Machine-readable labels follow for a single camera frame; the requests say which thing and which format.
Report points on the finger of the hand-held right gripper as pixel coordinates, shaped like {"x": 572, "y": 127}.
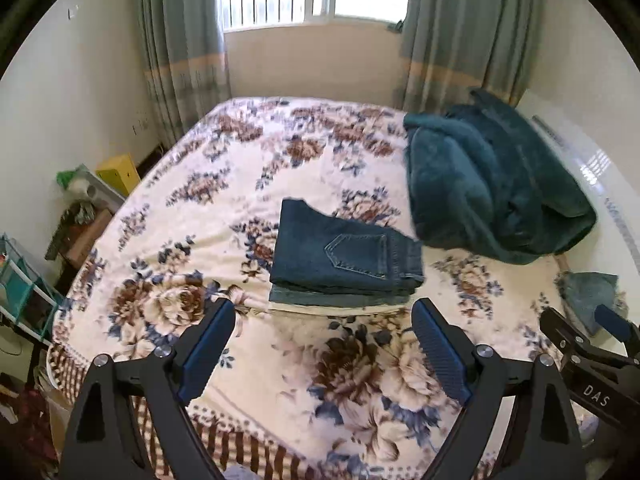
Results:
{"x": 617, "y": 325}
{"x": 562, "y": 332}

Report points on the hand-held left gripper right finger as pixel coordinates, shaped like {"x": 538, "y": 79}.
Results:
{"x": 440, "y": 350}

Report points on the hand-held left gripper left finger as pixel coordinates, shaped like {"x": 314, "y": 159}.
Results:
{"x": 205, "y": 350}

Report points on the dark blue jeans pants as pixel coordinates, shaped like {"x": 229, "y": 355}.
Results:
{"x": 325, "y": 255}

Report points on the folded white pants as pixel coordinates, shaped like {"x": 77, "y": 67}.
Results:
{"x": 340, "y": 309}

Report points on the frayed denim shorts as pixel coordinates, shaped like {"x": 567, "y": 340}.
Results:
{"x": 585, "y": 290}

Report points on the white headboard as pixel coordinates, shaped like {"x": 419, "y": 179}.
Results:
{"x": 620, "y": 240}

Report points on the folded light blue jeans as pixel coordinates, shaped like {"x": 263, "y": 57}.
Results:
{"x": 320, "y": 299}

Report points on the wooden nightstand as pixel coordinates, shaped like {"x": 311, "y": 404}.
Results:
{"x": 80, "y": 240}

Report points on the teal plush blanket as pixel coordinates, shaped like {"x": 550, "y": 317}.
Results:
{"x": 480, "y": 185}

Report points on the floral bed sheet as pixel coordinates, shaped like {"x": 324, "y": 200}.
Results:
{"x": 225, "y": 170}

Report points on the red cloth bag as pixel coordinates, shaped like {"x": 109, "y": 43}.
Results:
{"x": 32, "y": 425}

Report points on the grey plastic container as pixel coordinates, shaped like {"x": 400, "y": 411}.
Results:
{"x": 100, "y": 191}

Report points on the teal shelf rack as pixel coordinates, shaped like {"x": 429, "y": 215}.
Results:
{"x": 25, "y": 285}

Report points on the yellow box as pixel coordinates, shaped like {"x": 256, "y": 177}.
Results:
{"x": 119, "y": 174}

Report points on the green plastic bag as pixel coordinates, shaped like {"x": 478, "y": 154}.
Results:
{"x": 70, "y": 177}

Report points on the small dark object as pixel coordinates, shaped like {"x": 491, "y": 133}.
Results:
{"x": 396, "y": 25}

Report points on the wall outlet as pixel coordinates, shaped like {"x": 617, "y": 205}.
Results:
{"x": 140, "y": 127}

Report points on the white wall switch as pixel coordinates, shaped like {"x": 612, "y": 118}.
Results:
{"x": 73, "y": 11}

